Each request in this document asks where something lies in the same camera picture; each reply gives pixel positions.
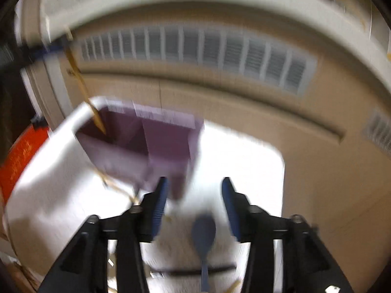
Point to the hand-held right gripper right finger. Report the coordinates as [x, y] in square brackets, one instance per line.
[229, 204]

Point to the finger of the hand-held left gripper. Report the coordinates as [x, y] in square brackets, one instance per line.
[45, 53]

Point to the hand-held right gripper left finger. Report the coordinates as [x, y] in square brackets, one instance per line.
[161, 203]

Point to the blue spoon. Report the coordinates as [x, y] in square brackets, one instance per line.
[203, 235]

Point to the purple utensil holder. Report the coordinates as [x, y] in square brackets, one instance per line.
[158, 146]

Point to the white textured tablecloth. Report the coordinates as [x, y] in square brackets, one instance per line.
[61, 189]

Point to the orange container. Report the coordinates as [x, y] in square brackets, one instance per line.
[21, 158]

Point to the white window ledge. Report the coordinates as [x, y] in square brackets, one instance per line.
[213, 0]

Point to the large wall vent grille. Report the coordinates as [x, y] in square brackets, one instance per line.
[213, 52]

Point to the small wall vent grille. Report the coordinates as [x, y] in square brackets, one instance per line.
[378, 132]

